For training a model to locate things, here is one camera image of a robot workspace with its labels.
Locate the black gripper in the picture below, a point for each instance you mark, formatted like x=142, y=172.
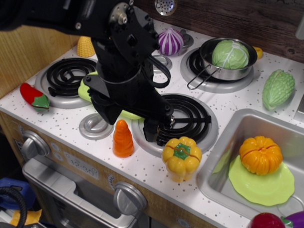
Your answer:
x=165, y=111

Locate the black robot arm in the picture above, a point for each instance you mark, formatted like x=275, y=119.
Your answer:
x=124, y=39

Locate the orange toy carrot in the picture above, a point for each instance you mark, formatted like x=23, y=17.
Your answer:
x=123, y=145

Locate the front right black burner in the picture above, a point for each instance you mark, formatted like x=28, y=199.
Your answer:
x=191, y=120

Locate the yellow toy bell pepper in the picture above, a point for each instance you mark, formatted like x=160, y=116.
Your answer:
x=182, y=158

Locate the metal sink basin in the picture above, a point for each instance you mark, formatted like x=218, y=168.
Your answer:
x=220, y=181

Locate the right grey oven knob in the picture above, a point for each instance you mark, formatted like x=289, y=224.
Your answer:
x=128, y=200

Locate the grey oven knob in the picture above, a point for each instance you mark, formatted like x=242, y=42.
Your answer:
x=128, y=200
x=34, y=145

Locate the purple toy onion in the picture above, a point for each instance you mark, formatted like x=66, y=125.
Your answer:
x=170, y=41

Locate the small metal pot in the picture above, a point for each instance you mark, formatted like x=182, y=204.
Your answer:
x=206, y=50

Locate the green toy cabbage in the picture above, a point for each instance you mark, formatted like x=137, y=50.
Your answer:
x=230, y=54

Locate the orange toy pumpkin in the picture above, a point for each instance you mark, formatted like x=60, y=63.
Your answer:
x=260, y=155

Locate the yellow toy corn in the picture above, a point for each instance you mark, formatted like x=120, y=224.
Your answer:
x=85, y=47

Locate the back left black burner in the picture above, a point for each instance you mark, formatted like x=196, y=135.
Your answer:
x=65, y=76

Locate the silver perforated strainer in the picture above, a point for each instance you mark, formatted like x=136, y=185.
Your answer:
x=165, y=7

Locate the red toy chili pepper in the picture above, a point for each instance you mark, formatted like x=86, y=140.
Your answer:
x=35, y=98

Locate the green toy bitter gourd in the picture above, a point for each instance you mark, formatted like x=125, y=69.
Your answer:
x=277, y=89

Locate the left grey oven knob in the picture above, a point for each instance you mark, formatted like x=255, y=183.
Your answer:
x=34, y=145

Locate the light green plate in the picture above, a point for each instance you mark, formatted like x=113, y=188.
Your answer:
x=267, y=190

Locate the red toy apple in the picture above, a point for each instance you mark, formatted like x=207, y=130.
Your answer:
x=266, y=220

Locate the blue object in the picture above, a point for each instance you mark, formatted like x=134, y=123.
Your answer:
x=14, y=194

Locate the purple toy eggplant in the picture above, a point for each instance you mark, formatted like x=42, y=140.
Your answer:
x=295, y=220

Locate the grey oven door handle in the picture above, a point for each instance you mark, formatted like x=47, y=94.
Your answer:
x=75, y=202

